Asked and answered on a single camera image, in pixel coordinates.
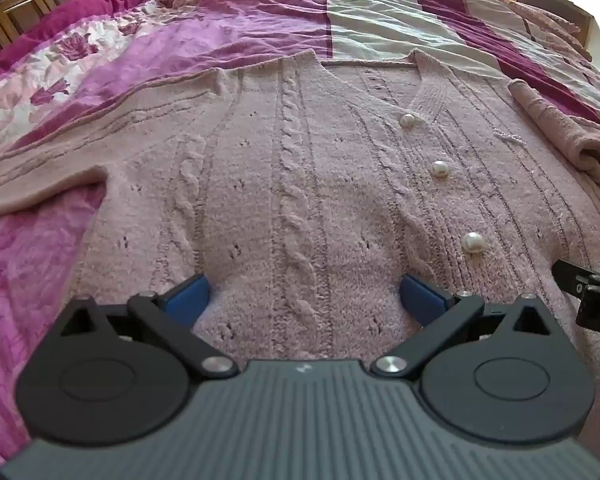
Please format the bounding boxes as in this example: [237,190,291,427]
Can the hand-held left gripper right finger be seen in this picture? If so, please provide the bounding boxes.
[371,274,553,378]

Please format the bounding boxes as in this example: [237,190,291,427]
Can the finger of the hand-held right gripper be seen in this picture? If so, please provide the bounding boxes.
[552,258,598,295]

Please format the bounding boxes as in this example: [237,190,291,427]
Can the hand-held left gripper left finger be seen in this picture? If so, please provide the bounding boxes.
[60,274,240,380]

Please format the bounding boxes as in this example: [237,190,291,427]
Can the pink knitted cardigan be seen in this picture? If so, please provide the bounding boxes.
[0,50,600,466]

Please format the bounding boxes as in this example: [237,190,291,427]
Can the pink fuzzy blanket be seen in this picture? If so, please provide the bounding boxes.
[480,0,593,61]

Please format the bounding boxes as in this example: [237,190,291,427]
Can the pink floral striped quilt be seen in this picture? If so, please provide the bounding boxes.
[0,0,600,466]

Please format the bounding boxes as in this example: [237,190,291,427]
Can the carved wooden headboard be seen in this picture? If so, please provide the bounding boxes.
[0,0,163,53]

